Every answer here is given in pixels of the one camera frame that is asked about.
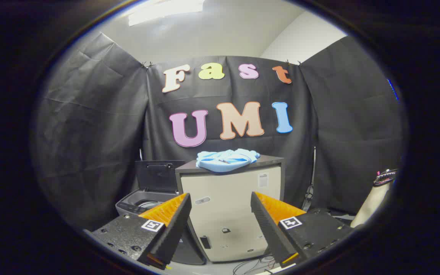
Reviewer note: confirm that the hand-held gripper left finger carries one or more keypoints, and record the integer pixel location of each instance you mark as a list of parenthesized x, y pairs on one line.
[(174, 233)]

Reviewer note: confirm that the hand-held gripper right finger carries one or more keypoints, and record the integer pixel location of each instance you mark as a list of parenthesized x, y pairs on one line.
[(269, 229)]

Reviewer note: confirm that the grey washing machine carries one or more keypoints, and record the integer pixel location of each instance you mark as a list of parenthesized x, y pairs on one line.
[(128, 208)]

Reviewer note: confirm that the light blue shirt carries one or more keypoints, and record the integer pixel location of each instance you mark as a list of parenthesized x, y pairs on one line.
[(224, 162)]

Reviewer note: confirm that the white cabinet with dark top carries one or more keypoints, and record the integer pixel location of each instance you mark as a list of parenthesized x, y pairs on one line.
[(227, 198)]

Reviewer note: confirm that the thin metal stand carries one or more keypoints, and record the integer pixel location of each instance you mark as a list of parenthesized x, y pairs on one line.
[(311, 183)]

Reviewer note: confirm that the beige bag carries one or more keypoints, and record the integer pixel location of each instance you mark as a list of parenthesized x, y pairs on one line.
[(372, 202)]

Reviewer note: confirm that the black backdrop cloth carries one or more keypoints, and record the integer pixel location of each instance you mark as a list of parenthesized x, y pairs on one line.
[(109, 133)]

